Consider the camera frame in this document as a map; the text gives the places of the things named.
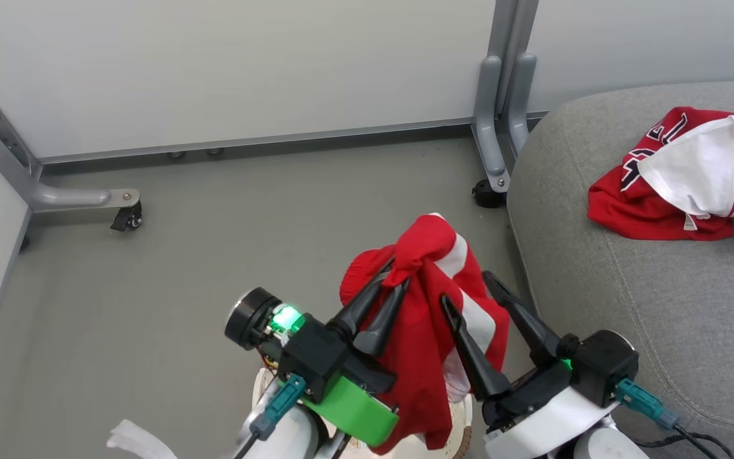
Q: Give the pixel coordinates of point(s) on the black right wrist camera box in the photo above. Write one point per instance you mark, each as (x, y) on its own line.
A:
(603, 366)

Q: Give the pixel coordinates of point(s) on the grey aluminium bottom rail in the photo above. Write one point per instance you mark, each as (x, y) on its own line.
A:
(259, 139)

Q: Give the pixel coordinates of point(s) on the white cloth piece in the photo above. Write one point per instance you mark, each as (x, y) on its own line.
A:
(137, 441)

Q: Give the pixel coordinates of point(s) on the short grey partition leg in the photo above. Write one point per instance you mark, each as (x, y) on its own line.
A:
(520, 102)

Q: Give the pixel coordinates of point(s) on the grey fabric sofa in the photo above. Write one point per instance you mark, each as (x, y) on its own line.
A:
(660, 306)

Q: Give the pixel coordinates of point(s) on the black caster with metal plate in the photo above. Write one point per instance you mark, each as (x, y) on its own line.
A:
(128, 218)

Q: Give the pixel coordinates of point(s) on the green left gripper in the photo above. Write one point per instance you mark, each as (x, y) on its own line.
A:
(357, 408)

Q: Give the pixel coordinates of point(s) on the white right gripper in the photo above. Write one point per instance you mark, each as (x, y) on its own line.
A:
(545, 414)

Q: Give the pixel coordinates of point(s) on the round black caster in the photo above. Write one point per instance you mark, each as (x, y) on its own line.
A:
(487, 193)

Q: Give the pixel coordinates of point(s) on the red white baseball jersey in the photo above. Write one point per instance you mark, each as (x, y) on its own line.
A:
(634, 210)

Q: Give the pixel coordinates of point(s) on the red white-striped shorts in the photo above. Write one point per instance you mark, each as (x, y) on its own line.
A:
(424, 319)

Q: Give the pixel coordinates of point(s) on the long curved grey partition leg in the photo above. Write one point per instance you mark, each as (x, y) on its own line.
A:
(61, 197)

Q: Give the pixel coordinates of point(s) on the tall grey partition leg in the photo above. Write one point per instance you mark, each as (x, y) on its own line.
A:
(488, 127)

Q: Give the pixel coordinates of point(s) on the grey vertical partition post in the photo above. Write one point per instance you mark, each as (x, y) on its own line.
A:
(513, 32)

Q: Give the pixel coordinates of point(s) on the white brown-rimmed laundry basket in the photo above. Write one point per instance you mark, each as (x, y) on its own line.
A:
(462, 421)

